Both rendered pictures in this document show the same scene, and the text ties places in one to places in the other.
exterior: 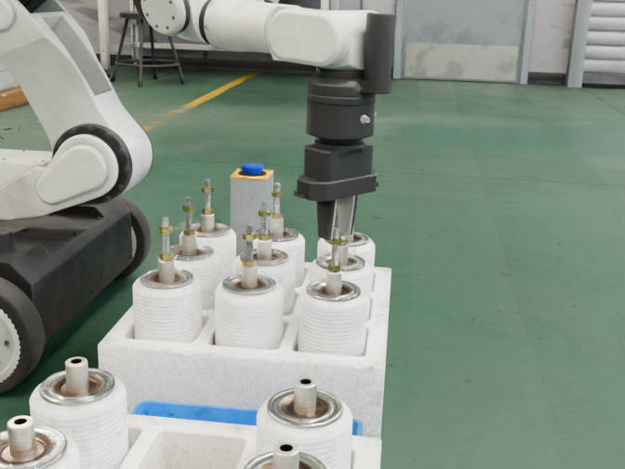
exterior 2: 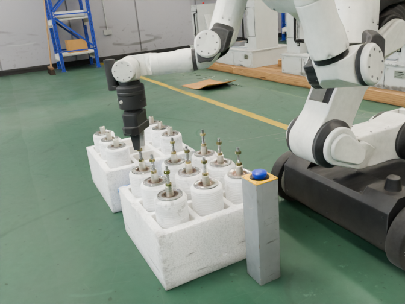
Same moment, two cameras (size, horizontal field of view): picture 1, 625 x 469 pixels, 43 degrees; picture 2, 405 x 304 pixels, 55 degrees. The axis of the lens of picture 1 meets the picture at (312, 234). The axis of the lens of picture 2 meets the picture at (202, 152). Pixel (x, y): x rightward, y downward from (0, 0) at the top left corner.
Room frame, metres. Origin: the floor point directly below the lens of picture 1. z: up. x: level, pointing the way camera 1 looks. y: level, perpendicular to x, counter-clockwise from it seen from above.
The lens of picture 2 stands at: (2.17, -0.51, 0.74)
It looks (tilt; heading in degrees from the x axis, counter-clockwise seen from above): 20 degrees down; 148
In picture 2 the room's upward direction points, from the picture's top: 5 degrees counter-clockwise
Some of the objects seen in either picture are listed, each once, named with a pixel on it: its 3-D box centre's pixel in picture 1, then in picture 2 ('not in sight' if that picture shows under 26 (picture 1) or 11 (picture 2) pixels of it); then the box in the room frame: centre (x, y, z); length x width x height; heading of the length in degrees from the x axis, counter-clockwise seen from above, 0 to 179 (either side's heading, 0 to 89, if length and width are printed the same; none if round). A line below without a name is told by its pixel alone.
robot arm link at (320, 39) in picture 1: (315, 34); (138, 66); (1.02, 0.00, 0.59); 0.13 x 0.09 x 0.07; 55
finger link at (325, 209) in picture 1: (323, 216); (140, 136); (1.00, -0.01, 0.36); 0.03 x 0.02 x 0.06; 42
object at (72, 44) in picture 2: not in sight; (76, 45); (-4.58, 1.44, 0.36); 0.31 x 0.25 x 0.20; 83
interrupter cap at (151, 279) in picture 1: (166, 279); (204, 153); (1.04, 0.20, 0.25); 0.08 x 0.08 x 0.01
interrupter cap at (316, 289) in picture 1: (333, 290); (143, 169); (1.01, -0.03, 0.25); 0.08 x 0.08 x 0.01
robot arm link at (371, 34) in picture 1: (354, 58); (123, 76); (1.01, -0.05, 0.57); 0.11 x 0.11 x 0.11; 55
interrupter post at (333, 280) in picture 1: (333, 282); (142, 166); (1.01, -0.03, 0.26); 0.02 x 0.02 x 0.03
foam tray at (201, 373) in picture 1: (262, 353); (193, 215); (1.14, 0.07, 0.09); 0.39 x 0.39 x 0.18; 84
